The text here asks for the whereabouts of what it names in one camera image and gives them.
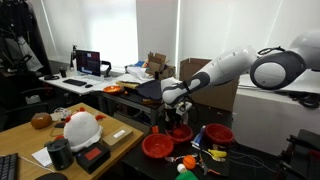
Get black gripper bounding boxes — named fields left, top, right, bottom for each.
left=165, top=105, right=184, bottom=134

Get red plastic bowl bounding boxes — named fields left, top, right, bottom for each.
left=141, top=133, right=175, bottom=160
left=165, top=123, right=195, bottom=145
left=204, top=123, right=235, bottom=145

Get orange bowl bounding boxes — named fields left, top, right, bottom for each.
left=102, top=85, right=124, bottom=95

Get orange ball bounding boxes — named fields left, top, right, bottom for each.
left=182, top=154, right=198, bottom=170

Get small white ball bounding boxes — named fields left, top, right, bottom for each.
left=176, top=163, right=188, bottom=174

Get black metal cart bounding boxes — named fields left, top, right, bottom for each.
left=90, top=89, right=167, bottom=127

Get green plastic toy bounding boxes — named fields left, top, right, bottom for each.
left=174, top=170, right=200, bottom=180

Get yellow banana toy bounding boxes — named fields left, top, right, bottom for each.
left=207, top=149, right=228, bottom=159

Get large cardboard box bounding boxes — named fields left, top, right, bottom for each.
left=179, top=57, right=243, bottom=113

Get flat cardboard box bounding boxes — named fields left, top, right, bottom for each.
left=100, top=125, right=135, bottom=151

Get tan cardboard piece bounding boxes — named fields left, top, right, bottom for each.
left=115, top=80, right=140, bottom=91

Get white paper pile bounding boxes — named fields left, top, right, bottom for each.
left=125, top=65, right=155, bottom=85

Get small open cardboard box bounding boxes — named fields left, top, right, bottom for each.
left=145, top=51, right=177, bottom=84

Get black box red label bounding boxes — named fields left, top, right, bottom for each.
left=75, top=142, right=112, bottom=175

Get white plush chicken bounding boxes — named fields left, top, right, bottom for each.
left=54, top=106, right=107, bottom=153

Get lit computer monitor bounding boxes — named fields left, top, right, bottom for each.
left=75, top=49, right=102, bottom=78

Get black keyboard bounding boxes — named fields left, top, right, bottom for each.
left=62, top=78, right=88, bottom=87
left=0, top=152, right=20, bottom=180

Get black mug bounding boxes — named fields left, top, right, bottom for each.
left=45, top=138, right=75, bottom=171

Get black webcam stand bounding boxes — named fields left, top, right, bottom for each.
left=69, top=44, right=78, bottom=70

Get black cup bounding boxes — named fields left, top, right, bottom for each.
left=58, top=66, right=68, bottom=79

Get white desk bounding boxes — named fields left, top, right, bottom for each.
left=38, top=70, right=131, bottom=98

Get black round pad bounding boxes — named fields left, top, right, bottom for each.
left=34, top=171, right=69, bottom=180

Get brown ball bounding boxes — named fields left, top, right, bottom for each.
left=30, top=112, right=54, bottom=130

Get black headphones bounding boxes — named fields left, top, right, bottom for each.
left=43, top=74, right=61, bottom=81

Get white paper sheet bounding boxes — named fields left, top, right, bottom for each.
left=31, top=146, right=53, bottom=168

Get small white container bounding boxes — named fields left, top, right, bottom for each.
left=25, top=94, right=42, bottom=105

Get wooden desk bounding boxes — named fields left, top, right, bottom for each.
left=0, top=102, right=145, bottom=180

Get black office chair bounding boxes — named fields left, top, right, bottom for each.
left=0, top=85, right=50, bottom=132

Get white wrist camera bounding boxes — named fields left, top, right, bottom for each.
left=176, top=101, right=194, bottom=116

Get orange handled pliers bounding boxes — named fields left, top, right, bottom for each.
left=197, top=152, right=222, bottom=177

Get thin floor cables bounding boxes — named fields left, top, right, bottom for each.
left=229, top=149, right=269, bottom=172

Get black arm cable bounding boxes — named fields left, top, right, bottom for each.
left=186, top=45, right=287, bottom=124

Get black equipment frame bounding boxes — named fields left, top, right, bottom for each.
left=275, top=128, right=320, bottom=180

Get black cable bundle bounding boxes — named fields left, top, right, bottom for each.
left=287, top=90, right=320, bottom=110

